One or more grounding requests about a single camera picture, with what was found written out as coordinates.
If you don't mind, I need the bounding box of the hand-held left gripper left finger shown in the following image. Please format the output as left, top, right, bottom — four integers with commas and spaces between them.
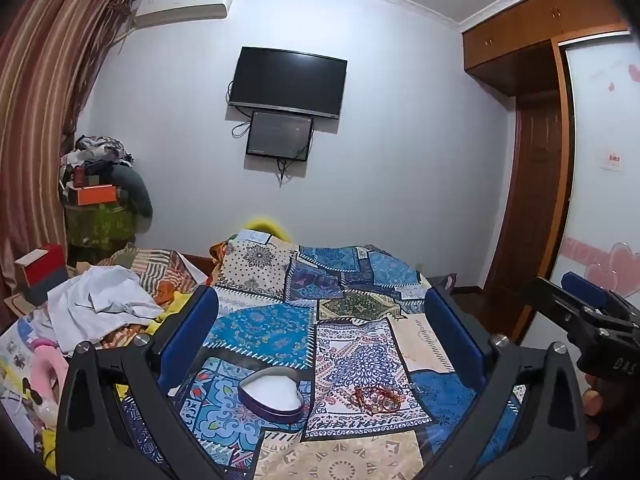
56, 285, 221, 480

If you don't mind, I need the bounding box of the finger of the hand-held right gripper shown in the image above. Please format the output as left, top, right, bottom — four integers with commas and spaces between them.
560, 271, 640, 317
524, 276, 593, 333

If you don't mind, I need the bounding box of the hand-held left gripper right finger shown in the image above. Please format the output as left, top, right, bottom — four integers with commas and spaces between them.
424, 286, 589, 480

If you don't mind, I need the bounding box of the tangle of beaded jewelry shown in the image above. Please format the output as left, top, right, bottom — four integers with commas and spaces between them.
349, 385, 407, 417

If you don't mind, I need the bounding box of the purple heart-shaped tin box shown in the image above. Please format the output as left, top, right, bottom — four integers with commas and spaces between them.
237, 367, 306, 421

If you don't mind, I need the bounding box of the person's right hand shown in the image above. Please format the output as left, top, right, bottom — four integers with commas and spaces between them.
581, 375, 608, 442

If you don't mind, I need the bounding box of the orange striped blanket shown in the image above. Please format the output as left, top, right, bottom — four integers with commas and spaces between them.
97, 244, 212, 312

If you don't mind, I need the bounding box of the white cloth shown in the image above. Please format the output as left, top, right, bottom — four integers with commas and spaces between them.
47, 265, 167, 352

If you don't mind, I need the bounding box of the brown wooden door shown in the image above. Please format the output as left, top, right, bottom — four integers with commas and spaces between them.
481, 94, 574, 347

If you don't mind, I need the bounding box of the patchwork printed blanket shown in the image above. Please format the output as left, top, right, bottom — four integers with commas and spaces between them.
120, 230, 532, 480

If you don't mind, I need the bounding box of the yellow round object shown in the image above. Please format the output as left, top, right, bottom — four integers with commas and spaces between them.
244, 217, 290, 242

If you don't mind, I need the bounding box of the green patterned bag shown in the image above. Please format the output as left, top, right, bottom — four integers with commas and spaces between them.
65, 201, 139, 250

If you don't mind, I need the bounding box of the pink plush toy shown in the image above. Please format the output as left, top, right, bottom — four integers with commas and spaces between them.
29, 339, 72, 403

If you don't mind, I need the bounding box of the dark grey cushion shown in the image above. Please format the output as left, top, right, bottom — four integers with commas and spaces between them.
111, 164, 154, 222

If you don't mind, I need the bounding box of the red and white box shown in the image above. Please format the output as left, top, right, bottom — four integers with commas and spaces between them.
14, 243, 69, 292

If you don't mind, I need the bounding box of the orange box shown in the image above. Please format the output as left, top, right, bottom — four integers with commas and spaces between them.
76, 184, 119, 206

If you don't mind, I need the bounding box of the cartoon printed sheet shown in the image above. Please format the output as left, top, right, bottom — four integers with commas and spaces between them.
0, 310, 68, 438

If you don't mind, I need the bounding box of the pile of clothes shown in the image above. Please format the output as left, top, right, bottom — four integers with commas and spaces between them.
61, 133, 135, 172

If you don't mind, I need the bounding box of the small black monitor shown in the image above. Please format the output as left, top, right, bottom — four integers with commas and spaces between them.
245, 110, 315, 162

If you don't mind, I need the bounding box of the wooden overhead cabinet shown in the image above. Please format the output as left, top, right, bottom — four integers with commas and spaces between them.
460, 0, 632, 99

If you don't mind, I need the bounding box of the striped brown curtain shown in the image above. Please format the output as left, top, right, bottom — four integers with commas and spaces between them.
0, 0, 140, 313

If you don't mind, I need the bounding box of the white air conditioner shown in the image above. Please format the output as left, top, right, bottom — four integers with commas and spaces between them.
131, 0, 236, 31

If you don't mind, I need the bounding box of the black monitor cable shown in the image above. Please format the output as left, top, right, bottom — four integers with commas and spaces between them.
276, 142, 310, 187

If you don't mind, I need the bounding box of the black wall television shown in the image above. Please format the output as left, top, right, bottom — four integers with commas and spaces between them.
227, 46, 349, 120

